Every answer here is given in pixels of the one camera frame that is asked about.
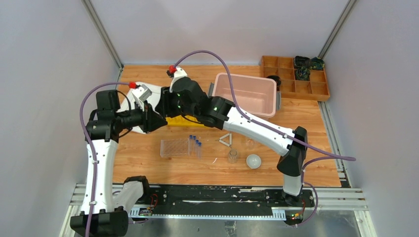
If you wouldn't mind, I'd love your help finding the yellow test tube rack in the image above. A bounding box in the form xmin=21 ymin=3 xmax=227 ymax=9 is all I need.
xmin=166 ymin=116 xmax=204 ymax=127

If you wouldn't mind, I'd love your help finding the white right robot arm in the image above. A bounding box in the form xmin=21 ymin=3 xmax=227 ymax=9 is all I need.
xmin=155 ymin=77 xmax=307 ymax=206

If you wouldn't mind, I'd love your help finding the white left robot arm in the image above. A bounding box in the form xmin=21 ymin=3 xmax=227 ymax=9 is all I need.
xmin=70 ymin=88 xmax=167 ymax=237

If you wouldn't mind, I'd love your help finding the white plastic box lid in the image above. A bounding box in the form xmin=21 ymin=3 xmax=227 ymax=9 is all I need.
xmin=116 ymin=81 xmax=165 ymax=135

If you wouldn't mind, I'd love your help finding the clear well plate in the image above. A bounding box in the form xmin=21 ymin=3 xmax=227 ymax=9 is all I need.
xmin=160 ymin=138 xmax=191 ymax=158

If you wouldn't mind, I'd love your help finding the white clay triangle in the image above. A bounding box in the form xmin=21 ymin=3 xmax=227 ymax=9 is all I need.
xmin=218 ymin=133 xmax=232 ymax=147

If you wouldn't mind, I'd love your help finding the pink plastic storage bin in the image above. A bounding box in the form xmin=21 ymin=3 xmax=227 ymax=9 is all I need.
xmin=212 ymin=73 xmax=277 ymax=119

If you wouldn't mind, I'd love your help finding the small glass jar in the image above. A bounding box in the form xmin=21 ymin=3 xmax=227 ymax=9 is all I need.
xmin=228 ymin=149 xmax=239 ymax=163

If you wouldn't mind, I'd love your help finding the clear glass beaker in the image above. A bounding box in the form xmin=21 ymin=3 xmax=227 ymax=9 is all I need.
xmin=244 ymin=137 xmax=258 ymax=150

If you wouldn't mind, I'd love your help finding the grey right bin clip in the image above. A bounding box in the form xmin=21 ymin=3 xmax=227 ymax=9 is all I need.
xmin=276 ymin=91 xmax=282 ymax=111

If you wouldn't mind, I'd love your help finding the white ceramic dish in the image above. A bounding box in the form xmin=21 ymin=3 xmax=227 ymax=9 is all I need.
xmin=246 ymin=154 xmax=262 ymax=169

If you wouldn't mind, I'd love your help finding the black round object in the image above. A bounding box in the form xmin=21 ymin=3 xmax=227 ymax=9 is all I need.
xmin=266 ymin=75 xmax=282 ymax=91

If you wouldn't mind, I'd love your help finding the wooden compartment organizer tray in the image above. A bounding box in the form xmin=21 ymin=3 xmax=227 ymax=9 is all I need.
xmin=259 ymin=55 xmax=331 ymax=102

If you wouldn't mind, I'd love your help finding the grey bin handle clip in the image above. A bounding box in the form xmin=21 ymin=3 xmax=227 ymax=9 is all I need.
xmin=208 ymin=83 xmax=214 ymax=97

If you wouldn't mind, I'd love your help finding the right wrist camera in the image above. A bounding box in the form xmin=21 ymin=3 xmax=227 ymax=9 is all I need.
xmin=167 ymin=65 xmax=188 ymax=93

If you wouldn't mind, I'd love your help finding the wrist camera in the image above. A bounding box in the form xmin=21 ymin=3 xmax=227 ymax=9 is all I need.
xmin=167 ymin=65 xmax=188 ymax=93
xmin=127 ymin=84 xmax=152 ymax=108

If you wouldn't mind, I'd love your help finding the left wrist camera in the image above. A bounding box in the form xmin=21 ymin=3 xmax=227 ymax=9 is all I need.
xmin=127 ymin=84 xmax=152 ymax=108

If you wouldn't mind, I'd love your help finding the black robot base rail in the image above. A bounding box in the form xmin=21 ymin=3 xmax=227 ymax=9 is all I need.
xmin=128 ymin=185 xmax=317 ymax=225

